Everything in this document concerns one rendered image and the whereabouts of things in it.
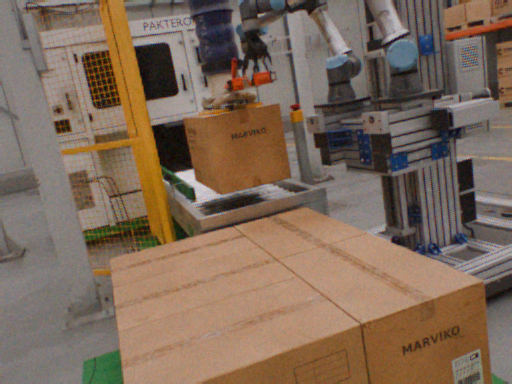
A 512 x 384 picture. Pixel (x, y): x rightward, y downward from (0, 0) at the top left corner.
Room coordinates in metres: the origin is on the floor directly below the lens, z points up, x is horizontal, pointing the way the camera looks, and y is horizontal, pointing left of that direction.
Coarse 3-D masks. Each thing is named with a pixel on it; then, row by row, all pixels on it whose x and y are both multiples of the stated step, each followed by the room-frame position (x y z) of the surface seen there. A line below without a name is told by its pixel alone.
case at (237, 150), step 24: (192, 120) 2.67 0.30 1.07; (216, 120) 2.38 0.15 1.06; (240, 120) 2.41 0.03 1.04; (264, 120) 2.45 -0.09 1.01; (192, 144) 2.81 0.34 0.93; (216, 144) 2.37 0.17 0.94; (240, 144) 2.41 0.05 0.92; (264, 144) 2.45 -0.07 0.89; (216, 168) 2.36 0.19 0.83; (240, 168) 2.40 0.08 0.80; (264, 168) 2.44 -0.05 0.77; (288, 168) 2.48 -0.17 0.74; (216, 192) 2.45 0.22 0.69
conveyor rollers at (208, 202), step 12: (192, 180) 3.84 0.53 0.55; (180, 192) 3.44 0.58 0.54; (204, 192) 3.23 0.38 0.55; (240, 192) 3.02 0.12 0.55; (252, 192) 2.95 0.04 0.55; (264, 192) 2.88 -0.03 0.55; (276, 192) 2.82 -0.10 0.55; (288, 192) 2.82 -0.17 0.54; (192, 204) 2.92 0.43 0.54; (204, 204) 2.85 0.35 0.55; (216, 204) 2.79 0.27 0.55; (228, 204) 2.72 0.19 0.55; (240, 204) 2.73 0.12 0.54; (252, 204) 2.66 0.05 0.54
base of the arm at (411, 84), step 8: (400, 72) 2.03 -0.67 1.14; (408, 72) 2.02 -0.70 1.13; (416, 72) 2.04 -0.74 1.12; (392, 80) 2.07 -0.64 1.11; (400, 80) 2.03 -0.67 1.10; (408, 80) 2.02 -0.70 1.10; (416, 80) 2.02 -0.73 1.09; (392, 88) 2.05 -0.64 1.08; (400, 88) 2.03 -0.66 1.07; (408, 88) 2.01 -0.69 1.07; (416, 88) 2.01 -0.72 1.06; (392, 96) 2.05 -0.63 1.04
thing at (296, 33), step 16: (288, 16) 5.58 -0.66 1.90; (304, 48) 5.55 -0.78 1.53; (304, 64) 5.54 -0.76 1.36; (304, 80) 5.53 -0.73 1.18; (304, 96) 5.52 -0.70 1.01; (304, 112) 5.54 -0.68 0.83; (304, 128) 5.60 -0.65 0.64; (320, 160) 5.55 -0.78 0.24; (0, 224) 4.52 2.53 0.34; (0, 240) 4.50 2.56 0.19
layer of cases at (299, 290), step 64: (128, 256) 2.06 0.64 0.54; (192, 256) 1.90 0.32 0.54; (256, 256) 1.76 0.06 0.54; (320, 256) 1.63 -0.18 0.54; (384, 256) 1.53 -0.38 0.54; (128, 320) 1.38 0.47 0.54; (192, 320) 1.30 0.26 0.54; (256, 320) 1.23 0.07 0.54; (320, 320) 1.17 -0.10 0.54; (384, 320) 1.13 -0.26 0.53; (448, 320) 1.19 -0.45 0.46
